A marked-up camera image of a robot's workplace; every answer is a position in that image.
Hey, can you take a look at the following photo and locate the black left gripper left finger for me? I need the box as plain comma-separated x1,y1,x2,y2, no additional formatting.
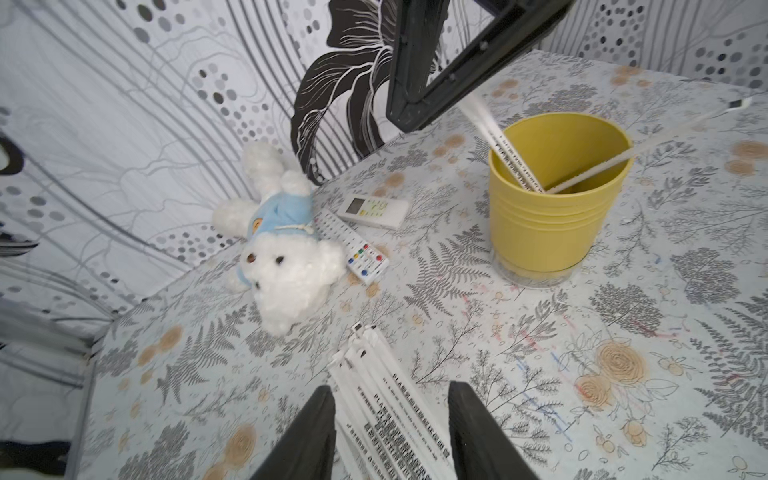
250,385,336,480

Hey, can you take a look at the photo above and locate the white remote with screen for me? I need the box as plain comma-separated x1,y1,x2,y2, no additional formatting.
335,194,410,230

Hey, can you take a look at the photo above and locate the white remote control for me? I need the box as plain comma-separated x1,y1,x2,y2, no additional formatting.
314,209,389,286

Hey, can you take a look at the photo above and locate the white teddy bear blue shirt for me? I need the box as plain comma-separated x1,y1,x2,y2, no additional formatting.
212,142,346,337

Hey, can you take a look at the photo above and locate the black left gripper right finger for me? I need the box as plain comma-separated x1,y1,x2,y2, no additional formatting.
448,381,538,480

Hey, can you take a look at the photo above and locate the yellow plastic cup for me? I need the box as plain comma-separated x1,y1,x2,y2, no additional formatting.
488,112,633,288

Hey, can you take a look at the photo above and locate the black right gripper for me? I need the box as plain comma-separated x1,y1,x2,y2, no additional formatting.
387,0,574,132

